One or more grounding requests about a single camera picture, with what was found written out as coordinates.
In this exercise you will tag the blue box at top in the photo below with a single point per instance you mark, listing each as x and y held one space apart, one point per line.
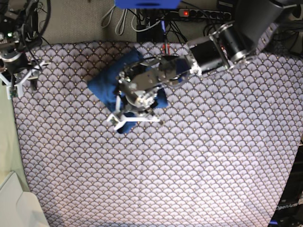
147 4

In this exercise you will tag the white plastic bin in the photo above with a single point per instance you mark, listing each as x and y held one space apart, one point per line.
17 207

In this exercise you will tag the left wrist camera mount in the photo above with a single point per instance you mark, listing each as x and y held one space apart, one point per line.
119 119

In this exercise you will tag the blue-handled clamp centre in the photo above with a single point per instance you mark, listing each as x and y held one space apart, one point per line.
165 40

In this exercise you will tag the fan-patterned tablecloth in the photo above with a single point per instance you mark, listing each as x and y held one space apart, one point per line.
220 158

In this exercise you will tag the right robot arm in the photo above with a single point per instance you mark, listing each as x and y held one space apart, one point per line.
20 33

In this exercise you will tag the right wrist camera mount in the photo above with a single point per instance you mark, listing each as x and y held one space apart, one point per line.
14 87

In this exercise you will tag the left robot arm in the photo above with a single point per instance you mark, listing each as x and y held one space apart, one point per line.
227 46

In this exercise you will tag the black power strip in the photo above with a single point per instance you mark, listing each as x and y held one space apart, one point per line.
198 14

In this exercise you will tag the black OpenArm base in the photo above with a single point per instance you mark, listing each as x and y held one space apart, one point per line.
289 212

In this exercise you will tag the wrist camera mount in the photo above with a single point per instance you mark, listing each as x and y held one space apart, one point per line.
119 119
14 87

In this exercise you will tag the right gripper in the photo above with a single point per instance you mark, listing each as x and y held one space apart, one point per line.
14 61

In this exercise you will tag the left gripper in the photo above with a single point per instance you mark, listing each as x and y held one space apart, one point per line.
142 93

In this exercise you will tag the blue long-sleeve T-shirt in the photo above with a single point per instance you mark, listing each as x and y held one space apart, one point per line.
104 86

